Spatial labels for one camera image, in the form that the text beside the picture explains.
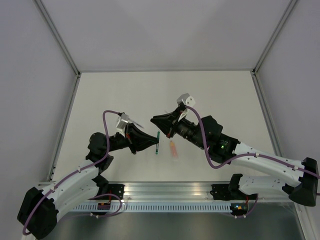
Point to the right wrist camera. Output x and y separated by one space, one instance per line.
186 99

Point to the orange highlighter marker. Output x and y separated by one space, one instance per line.
173 150

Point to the green fineliner pen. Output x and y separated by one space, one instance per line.
158 141

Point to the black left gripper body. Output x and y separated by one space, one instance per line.
133 142

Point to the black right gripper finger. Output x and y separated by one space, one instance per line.
165 116
166 127

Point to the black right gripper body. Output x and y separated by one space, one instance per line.
170 130

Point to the right aluminium frame post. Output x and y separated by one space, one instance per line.
276 32

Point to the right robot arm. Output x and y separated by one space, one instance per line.
298 179

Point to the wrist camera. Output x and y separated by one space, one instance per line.
186 99
122 122

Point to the left aluminium frame post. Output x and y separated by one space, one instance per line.
39 4

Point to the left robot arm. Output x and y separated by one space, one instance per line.
42 208

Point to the aluminium mounting rail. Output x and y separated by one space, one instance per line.
159 191

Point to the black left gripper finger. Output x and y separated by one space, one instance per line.
141 133
143 143

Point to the white slotted cable duct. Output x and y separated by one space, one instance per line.
153 207

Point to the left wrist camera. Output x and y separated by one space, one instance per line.
122 122

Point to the aluminium frame post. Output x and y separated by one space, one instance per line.
276 32
39 4

